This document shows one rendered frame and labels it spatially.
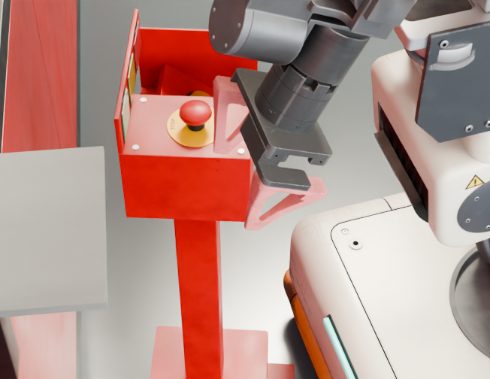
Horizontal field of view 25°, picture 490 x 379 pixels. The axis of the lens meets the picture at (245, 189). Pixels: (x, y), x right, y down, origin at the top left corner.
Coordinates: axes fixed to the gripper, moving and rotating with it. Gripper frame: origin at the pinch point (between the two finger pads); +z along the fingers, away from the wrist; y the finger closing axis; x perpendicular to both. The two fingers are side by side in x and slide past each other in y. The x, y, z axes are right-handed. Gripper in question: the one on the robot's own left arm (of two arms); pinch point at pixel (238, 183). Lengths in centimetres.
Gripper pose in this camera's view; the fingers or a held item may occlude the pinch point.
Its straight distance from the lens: 99.9
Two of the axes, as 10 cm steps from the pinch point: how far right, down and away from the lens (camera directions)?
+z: -4.3, 6.9, 5.8
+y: 3.0, 7.2, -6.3
